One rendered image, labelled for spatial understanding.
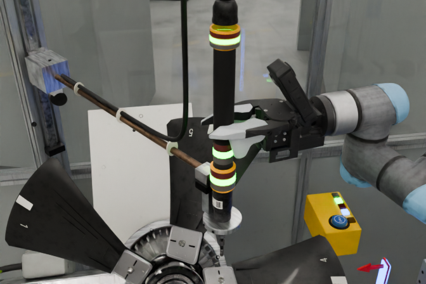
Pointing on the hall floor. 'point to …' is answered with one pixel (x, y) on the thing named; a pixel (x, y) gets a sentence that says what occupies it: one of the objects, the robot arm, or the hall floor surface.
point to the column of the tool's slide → (9, 10)
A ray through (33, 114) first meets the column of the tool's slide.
